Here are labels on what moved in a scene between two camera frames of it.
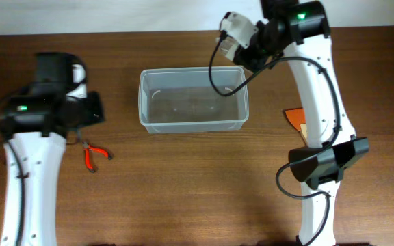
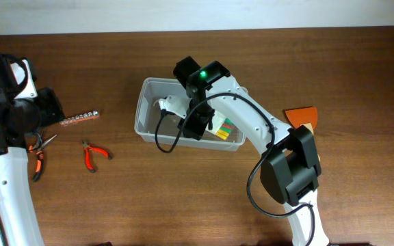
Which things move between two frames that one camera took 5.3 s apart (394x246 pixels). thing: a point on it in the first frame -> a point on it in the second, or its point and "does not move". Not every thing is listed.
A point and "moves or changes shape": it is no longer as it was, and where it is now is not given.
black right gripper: (245, 56) -> (195, 128)
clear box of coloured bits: (228, 47) -> (221, 126)
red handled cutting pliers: (87, 149) does not move
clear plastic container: (182, 100) moves or changes shape
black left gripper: (98, 116) -> (56, 113)
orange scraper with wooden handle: (298, 119) does not move
